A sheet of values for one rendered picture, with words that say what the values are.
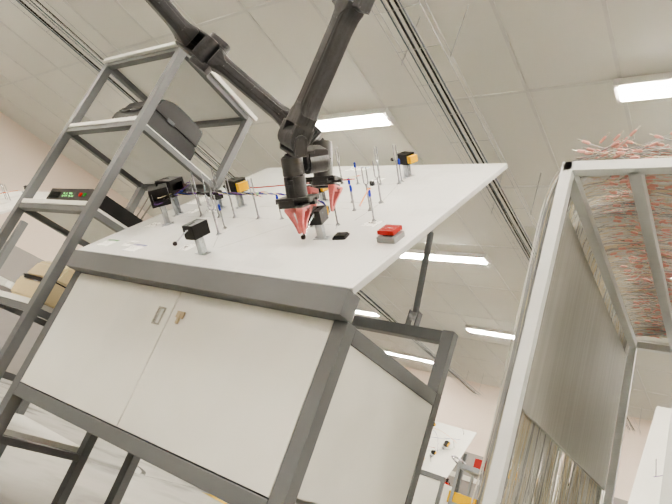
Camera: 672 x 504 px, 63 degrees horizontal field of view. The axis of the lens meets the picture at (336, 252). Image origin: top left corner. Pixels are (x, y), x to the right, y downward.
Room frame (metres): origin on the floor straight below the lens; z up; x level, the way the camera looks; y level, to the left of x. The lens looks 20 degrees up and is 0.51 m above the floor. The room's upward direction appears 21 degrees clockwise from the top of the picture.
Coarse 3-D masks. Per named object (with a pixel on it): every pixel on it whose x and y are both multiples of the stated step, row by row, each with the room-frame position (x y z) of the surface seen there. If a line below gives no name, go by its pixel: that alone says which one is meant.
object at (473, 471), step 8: (456, 456) 6.23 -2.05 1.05; (464, 464) 5.95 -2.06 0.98; (480, 464) 5.92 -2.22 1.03; (456, 472) 5.99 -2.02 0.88; (472, 472) 5.94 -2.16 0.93; (456, 480) 5.98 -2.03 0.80; (472, 480) 6.35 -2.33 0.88; (448, 496) 6.05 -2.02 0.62; (456, 496) 6.00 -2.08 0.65; (464, 496) 5.95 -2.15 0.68
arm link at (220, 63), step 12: (216, 36) 1.34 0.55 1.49; (228, 48) 1.36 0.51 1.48; (192, 60) 1.37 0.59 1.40; (216, 60) 1.35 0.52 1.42; (228, 60) 1.35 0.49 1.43; (204, 72) 1.38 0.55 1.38; (216, 72) 1.39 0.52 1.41; (228, 72) 1.36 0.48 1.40; (240, 72) 1.35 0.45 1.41; (240, 84) 1.36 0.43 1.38; (252, 84) 1.36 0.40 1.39; (252, 96) 1.37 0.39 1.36; (264, 96) 1.36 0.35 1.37; (264, 108) 1.38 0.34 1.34; (276, 108) 1.37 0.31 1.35; (288, 108) 1.37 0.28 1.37; (276, 120) 1.39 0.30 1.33
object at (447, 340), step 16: (368, 320) 1.84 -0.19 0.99; (384, 320) 1.80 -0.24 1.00; (416, 320) 1.73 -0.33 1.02; (400, 336) 1.78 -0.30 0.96; (416, 336) 1.71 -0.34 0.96; (432, 336) 1.68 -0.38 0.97; (448, 336) 1.65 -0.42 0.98; (448, 352) 1.64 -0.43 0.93; (432, 368) 1.66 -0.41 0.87; (448, 368) 1.66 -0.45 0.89; (432, 384) 1.65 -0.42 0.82
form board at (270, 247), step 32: (352, 192) 1.78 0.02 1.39; (384, 192) 1.70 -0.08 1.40; (416, 192) 1.62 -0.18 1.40; (448, 192) 1.55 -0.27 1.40; (160, 224) 1.96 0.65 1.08; (256, 224) 1.71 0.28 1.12; (288, 224) 1.64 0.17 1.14; (352, 224) 1.51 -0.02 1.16; (384, 224) 1.45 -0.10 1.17; (416, 224) 1.39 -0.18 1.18; (128, 256) 1.73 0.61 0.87; (160, 256) 1.65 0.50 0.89; (192, 256) 1.59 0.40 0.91; (224, 256) 1.53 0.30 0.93; (256, 256) 1.47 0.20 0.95; (288, 256) 1.42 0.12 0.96; (320, 256) 1.37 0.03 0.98; (352, 256) 1.32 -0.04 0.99; (384, 256) 1.27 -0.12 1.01; (352, 288) 1.18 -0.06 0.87
